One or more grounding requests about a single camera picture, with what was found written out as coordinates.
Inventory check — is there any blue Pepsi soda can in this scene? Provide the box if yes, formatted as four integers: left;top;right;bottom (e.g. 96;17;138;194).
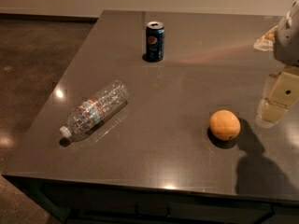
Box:
146;21;165;62

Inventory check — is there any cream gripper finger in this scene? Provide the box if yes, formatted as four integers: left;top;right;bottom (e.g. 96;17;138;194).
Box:
253;26;278;51
258;66;299;124

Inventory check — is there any orange fruit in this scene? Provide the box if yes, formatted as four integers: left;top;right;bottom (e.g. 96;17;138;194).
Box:
209;110;241;141

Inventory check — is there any clear plastic water bottle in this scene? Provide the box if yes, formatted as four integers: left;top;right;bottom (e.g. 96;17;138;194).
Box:
60;80;129;139

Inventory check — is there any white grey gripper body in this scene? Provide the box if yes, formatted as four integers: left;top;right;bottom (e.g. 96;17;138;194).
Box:
274;0;299;66

